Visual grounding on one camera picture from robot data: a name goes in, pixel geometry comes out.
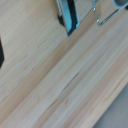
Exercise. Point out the gripper left finger with blue tip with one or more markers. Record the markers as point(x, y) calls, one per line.
point(1, 53)

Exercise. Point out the gripper right finger with blue tip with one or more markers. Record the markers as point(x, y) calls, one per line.
point(70, 16)

